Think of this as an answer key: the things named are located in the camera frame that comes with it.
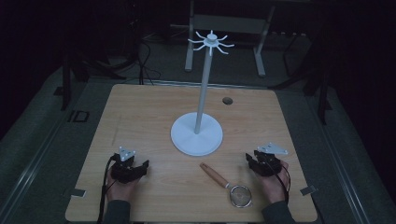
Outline grey tape piece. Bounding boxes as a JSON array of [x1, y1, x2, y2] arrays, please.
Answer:
[[64, 187, 87, 199], [299, 185, 318, 197]]

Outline person's right hand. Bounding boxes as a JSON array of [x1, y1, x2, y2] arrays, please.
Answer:
[[255, 160, 290, 205]]

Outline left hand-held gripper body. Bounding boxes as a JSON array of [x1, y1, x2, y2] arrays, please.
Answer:
[[110, 146, 141, 185]]

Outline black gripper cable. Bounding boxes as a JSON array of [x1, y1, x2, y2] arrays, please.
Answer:
[[96, 155, 118, 224], [263, 154, 292, 204]]

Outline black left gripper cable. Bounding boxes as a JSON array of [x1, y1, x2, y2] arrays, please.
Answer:
[[96, 155, 118, 224]]

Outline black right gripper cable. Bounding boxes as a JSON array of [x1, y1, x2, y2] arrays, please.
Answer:
[[263, 154, 292, 204]]

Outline white hook stand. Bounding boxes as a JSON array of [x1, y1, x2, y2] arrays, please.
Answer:
[[170, 29, 235, 157]]

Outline black metal stand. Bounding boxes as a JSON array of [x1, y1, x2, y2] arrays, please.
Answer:
[[269, 27, 333, 126], [60, 36, 127, 112]]

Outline person's left hand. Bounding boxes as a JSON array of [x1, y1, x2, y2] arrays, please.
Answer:
[[106, 174, 140, 203]]

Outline black floor cables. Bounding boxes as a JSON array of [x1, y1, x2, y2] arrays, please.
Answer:
[[135, 34, 163, 86]]

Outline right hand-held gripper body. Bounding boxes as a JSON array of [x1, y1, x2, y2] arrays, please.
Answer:
[[253, 142, 290, 177]]

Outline white desk frame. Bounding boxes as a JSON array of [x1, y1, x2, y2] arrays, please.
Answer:
[[184, 0, 277, 78]]

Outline wooden-handled metal strainer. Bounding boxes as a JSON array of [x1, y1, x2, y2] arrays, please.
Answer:
[[199, 161, 253, 209]]

